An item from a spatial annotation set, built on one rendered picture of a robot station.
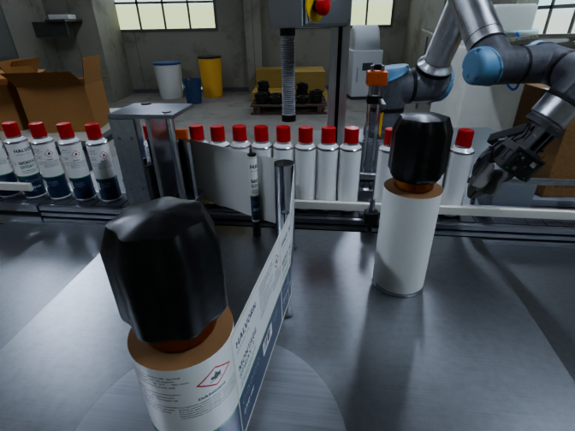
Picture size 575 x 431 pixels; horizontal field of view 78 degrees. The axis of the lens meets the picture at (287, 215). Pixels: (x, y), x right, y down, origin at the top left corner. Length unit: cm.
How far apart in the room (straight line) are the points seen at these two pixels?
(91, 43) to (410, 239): 753
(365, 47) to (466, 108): 283
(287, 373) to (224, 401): 17
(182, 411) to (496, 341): 46
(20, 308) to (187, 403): 57
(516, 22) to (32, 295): 467
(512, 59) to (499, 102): 406
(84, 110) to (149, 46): 631
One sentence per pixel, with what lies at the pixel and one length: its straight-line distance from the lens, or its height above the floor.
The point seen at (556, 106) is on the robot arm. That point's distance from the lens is 89.
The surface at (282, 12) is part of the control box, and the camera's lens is 84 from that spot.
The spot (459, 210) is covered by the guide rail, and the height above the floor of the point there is 91.
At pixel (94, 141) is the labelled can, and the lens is 101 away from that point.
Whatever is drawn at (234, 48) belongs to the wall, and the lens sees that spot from 814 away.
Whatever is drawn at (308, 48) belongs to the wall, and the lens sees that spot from 810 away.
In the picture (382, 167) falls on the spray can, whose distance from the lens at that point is 85.
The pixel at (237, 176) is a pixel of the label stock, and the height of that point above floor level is 100.
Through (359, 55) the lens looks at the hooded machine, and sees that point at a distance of 699.
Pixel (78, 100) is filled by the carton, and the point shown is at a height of 95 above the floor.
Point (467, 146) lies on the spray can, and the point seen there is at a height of 105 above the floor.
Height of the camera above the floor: 130
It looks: 28 degrees down
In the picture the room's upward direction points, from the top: 1 degrees counter-clockwise
